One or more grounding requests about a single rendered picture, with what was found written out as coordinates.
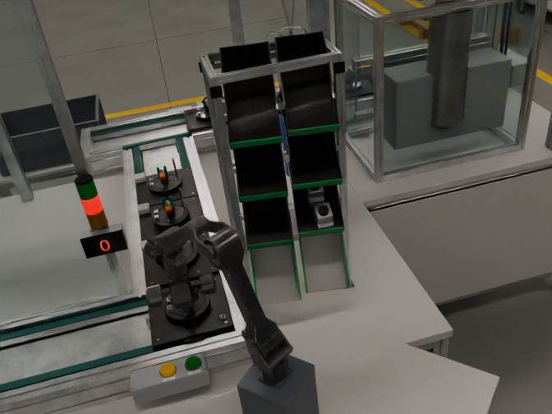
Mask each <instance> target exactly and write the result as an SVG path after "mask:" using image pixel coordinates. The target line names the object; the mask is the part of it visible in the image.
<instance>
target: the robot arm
mask: <svg viewBox="0 0 552 414"><path fill-rule="evenodd" d="M207 231H208V232H212V233H215V234H214V235H213V236H211V237H209V238H207V239H206V240H205V241H204V243H203V242H202V241H200V240H198V238H197V237H198V236H200V235H201V234H203V233H204V232H207ZM146 240H147V242H146V243H145V246H144V250H143V253H144V255H145V256H146V257H148V258H149V259H151V260H152V261H153V262H155V263H156V264H158V265H163V266H164V269H165V272H166V275H167V279H168V284H169V288H166V289H162V290H161V287H160V286H156V287H150V288H147V290H146V297H147V303H148V307H149V308H155V307H159V306H161V305H162V304H163V301H162V298H163V297H168V298H169V300H170V304H171V305H174V306H175V309H176V310H180V309H182V310H183V311H184V312H185V313H186V314H187V313H189V310H190V307H191V306H192V305H193V302H195V301H196V299H199V295H198V292H197V291H198V290H201V289H202V292H203V294H205V295H209V294H212V293H216V292H217V288H216V284H215V281H214V275H213V274H205V275H201V276H199V277H200V282H197V283H193V281H190V278H189V274H188V271H187V267H186V262H187V261H188V260H189V259H188V258H187V257H186V256H185V255H184V254H183V252H181V251H180V250H178V249H179V248H181V247H182V246H184V245H185V244H186V243H187V241H189V240H193V241H194V242H195V246H196V249H197V251H198V252H199V253H200V254H202V255H203V256H204V257H205V258H206V259H208V260H209V262H210V263H211V264H212V265H213V266H214V267H215V268H217V269H219V270H221V271H222V272H223V275H224V277H225V279H226V281H227V283H228V286H229V288H230V290H231V292H232V295H233V297H234V299H235V301H236V303H237V306H238V308H239V310H240V312H241V315H242V317H243V319H244V321H245V323H246V327H245V328H244V329H243V330H242V331H241V335H242V337H243V338H244V340H245V343H246V346H247V350H248V352H249V353H250V356H251V359H252V360H253V362H254V364H255V365H256V366H257V368H258V371H262V373H261V374H260V376H259V377H258V380H260V381H262V382H264V383H266V384H269V385H271V386H274V387H275V388H277V389H281V388H282V387H283V385H284V384H285V382H286V381H287V380H288V378H289V376H290V375H291V373H292V372H293V368H291V367H289V366H288V359H287V355H288V354H290V353H291V352H292V350H293V347H292V345H291V344H290V342H289V341H288V340H287V339H286V337H285V336H284V334H283V333H282V331H281V330H280V328H279V327H278V326H277V324H276V323H275V322H273V321H272V320H270V319H268V318H267V317H266V316H265V313H264V312H263V309H262V307H261V305H260V302H259V300H258V298H257V296H256V294H255V290H254V288H253V287H252V285H251V281H250V279H249V278H248V275H247V273H246V271H245V268H244V266H243V263H242V262H243V256H244V248H243V245H242V240H241V237H240V235H239V233H238V232H237V230H235V229H234V228H232V227H230V226H229V225H227V224H226V223H225V222H221V221H216V220H210V219H208V218H206V217H205V216H203V215H201V216H197V217H196V218H194V219H192V220H191V221H190V222H188V223H186V224H185V225H184V226H182V227H178V226H176V227H171V228H169V229H168V230H166V231H165V232H163V233H161V234H159V235H158V236H157V237H154V236H153V235H152V236H150V237H148V238H146Z"/></svg>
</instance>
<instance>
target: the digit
mask: <svg viewBox="0 0 552 414"><path fill-rule="evenodd" d="M93 239H94V244H95V245H96V248H97V251H98V253H99V255H100V254H104V253H108V252H111V251H115V249H114V246H113V242H112V239H111V237H110V235H107V236H102V237H96V238H93Z"/></svg>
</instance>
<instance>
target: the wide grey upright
mask: <svg viewBox="0 0 552 414"><path fill-rule="evenodd" d="M306 19H307V31H308V33H312V32H319V31H323V33H324V37H325V38H326V39H327V40H328V41H329V42H330V43H331V38H330V22H329V0H306Z"/></svg>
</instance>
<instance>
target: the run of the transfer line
mask: <svg viewBox="0 0 552 414"><path fill-rule="evenodd" d="M193 142H195V147H196V149H197V153H198V154H200V153H204V152H208V151H212V150H216V145H215V140H214V133H213V127H211V128H207V129H203V130H198V131H192V132H191V133H190V131H189V128H188V125H187V122H186V118H185V114H184V111H183V109H179V110H175V111H171V112H166V113H159V114H155V115H150V116H146V117H138V118H134V119H130V120H126V121H121V122H115V123H110V124H106V125H102V126H94V127H89V128H85V129H81V135H80V144H81V147H82V149H83V152H84V155H85V159H86V162H87V164H88V167H89V170H90V174H91V176H92V177H93V176H97V175H100V174H105V173H111V172H116V171H120V170H123V157H128V158H129V156H131V155H133V158H135V157H139V156H140V157H141V161H142V163H143V167H144V161H149V160H152V159H160V158H164V157H168V156H172V155H176V154H178V153H179V148H182V147H185V148H186V146H185V144H189V145H190V144H191V143H193ZM144 170H145V167H144Z"/></svg>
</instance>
